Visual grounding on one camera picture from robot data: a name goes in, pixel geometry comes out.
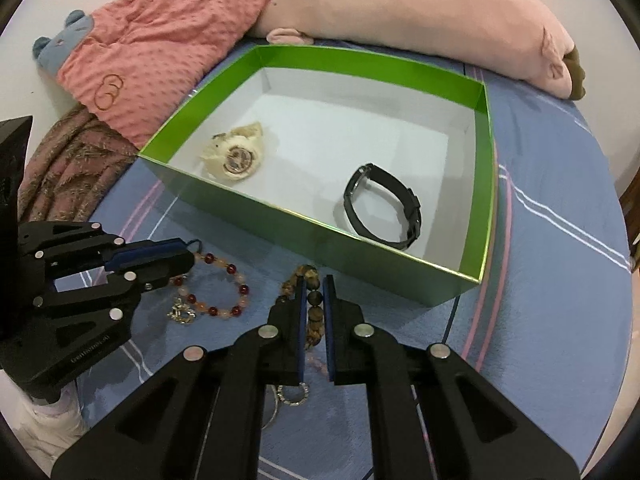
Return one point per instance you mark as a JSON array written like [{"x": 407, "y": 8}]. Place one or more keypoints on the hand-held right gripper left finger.
[{"x": 301, "y": 330}]

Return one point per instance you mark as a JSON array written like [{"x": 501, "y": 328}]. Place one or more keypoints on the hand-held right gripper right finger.
[{"x": 329, "y": 330}]

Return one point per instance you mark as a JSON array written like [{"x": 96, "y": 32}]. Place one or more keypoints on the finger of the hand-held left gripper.
[
  {"x": 160, "y": 272},
  {"x": 145, "y": 253}
]

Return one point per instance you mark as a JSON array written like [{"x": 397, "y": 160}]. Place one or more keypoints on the silver bangle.
[{"x": 272, "y": 412}]

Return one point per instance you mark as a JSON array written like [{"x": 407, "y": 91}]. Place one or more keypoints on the green cardboard box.
[{"x": 300, "y": 240}]

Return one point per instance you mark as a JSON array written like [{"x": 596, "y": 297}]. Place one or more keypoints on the brown fringed blanket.
[{"x": 70, "y": 160}]

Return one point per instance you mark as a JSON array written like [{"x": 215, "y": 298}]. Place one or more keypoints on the cream wrist watch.
[{"x": 232, "y": 157}]

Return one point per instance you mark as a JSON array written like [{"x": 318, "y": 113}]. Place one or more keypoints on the black wrist watch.
[{"x": 413, "y": 210}]

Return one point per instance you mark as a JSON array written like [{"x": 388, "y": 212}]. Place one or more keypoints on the pink dotted blanket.
[{"x": 150, "y": 50}]

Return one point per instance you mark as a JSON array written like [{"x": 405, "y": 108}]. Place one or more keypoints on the blue plush toy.
[{"x": 60, "y": 45}]

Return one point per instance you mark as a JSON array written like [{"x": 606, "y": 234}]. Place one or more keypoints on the blue striped bed sheet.
[{"x": 550, "y": 260}]

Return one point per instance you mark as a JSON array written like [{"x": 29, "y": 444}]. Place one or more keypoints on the pink plush pillow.
[{"x": 425, "y": 10}]

